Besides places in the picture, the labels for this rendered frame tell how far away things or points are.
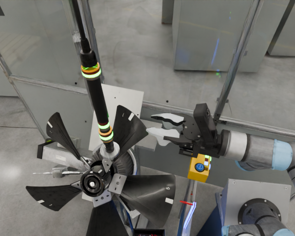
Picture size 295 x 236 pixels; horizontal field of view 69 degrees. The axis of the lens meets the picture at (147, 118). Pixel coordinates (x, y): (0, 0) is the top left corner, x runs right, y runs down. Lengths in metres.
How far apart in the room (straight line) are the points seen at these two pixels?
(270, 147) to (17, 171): 2.52
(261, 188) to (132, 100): 0.74
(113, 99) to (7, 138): 2.11
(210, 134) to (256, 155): 0.13
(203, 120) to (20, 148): 2.60
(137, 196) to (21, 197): 1.75
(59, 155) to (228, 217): 0.89
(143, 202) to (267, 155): 0.58
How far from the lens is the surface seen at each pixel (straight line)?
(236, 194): 1.13
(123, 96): 1.16
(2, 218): 2.58
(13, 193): 2.65
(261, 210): 1.12
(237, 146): 0.58
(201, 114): 0.51
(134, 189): 1.01
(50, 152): 1.28
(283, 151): 0.62
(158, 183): 1.01
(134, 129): 0.89
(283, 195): 1.20
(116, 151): 0.78
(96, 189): 1.01
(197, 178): 1.25
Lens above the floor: 2.12
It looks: 48 degrees down
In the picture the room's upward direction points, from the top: straight up
